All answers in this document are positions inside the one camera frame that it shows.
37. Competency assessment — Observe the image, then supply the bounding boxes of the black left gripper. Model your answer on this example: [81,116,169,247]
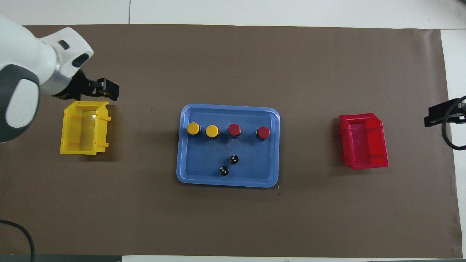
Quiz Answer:
[53,69,120,102]

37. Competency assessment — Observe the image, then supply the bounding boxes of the blue plastic tray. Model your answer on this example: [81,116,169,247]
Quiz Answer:
[176,104,281,188]

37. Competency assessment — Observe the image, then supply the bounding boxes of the yellow plastic bin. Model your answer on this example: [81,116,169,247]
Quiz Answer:
[60,101,111,155]

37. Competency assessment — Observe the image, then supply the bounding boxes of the red plastic bin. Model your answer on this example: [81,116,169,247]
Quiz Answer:
[338,113,389,170]

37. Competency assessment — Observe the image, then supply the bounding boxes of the brown paper table mat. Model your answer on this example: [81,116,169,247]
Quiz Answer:
[0,24,463,259]

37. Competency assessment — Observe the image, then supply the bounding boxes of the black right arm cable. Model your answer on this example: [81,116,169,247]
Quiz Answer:
[440,95,466,151]

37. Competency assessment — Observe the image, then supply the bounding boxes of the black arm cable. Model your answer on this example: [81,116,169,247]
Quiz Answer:
[440,95,466,151]
[0,219,36,255]

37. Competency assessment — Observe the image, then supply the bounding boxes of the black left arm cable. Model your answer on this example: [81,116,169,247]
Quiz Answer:
[0,219,36,255]

